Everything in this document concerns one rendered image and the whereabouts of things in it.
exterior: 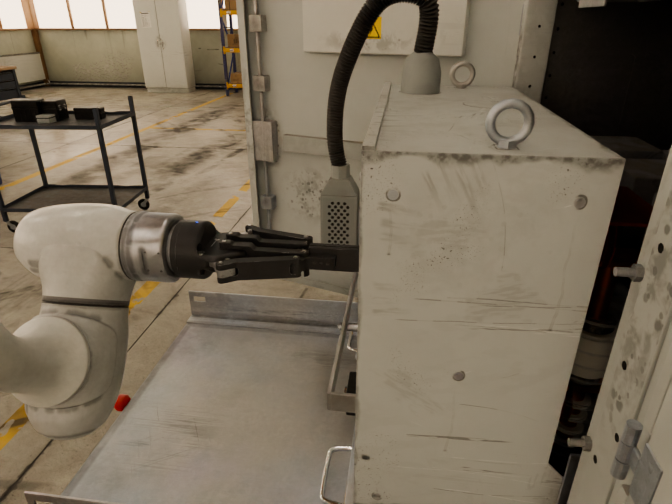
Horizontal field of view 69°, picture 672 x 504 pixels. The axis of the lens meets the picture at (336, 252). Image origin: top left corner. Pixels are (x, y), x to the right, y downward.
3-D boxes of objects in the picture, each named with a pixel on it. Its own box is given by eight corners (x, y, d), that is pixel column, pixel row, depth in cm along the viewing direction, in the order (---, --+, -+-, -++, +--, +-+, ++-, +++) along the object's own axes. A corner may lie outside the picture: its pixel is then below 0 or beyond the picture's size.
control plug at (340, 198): (320, 264, 98) (319, 179, 91) (324, 254, 103) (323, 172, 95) (359, 266, 97) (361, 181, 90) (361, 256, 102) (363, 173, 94)
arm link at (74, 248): (161, 214, 70) (151, 307, 68) (60, 209, 72) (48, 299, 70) (120, 196, 59) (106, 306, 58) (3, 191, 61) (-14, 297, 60)
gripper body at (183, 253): (196, 260, 69) (261, 264, 68) (170, 290, 61) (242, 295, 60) (190, 209, 65) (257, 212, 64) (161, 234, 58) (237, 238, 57)
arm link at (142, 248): (127, 293, 62) (172, 297, 61) (113, 226, 58) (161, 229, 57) (160, 261, 70) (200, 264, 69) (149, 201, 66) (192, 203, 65)
